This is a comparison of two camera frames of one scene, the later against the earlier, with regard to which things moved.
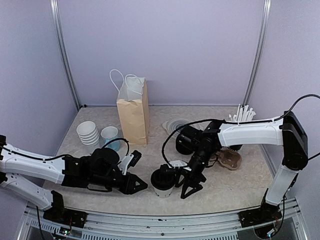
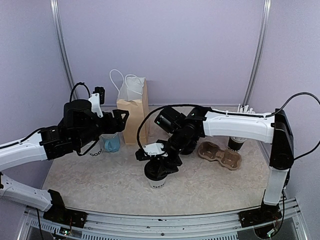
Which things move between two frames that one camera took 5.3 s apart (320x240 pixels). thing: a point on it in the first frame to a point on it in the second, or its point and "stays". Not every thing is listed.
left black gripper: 129,187 to 119,125
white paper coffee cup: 163,194 to 156,184
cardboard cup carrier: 229,158 stays
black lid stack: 184,144 stays
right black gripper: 188,181 to 168,163
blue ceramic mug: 109,133 stays
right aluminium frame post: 263,38 stays
